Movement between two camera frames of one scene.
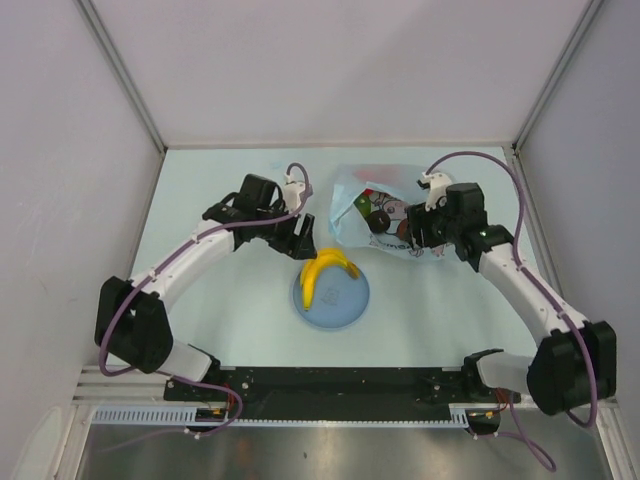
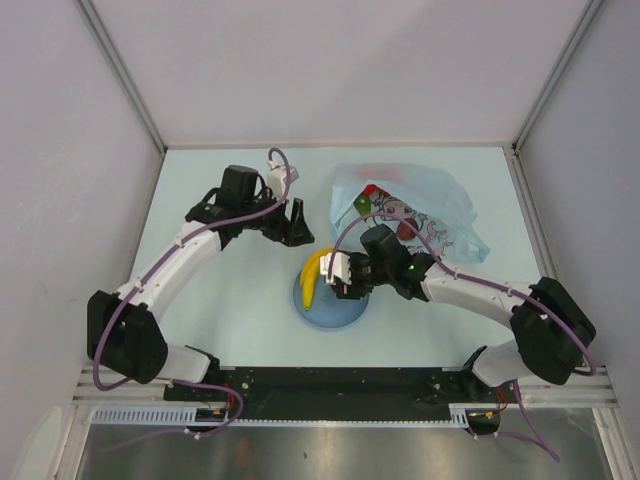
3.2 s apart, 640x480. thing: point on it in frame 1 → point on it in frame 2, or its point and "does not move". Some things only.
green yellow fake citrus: [363, 205] does not move
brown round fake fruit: [401, 229] does not move
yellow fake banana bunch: [324, 255] does not move
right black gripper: [418, 217] → [354, 291]
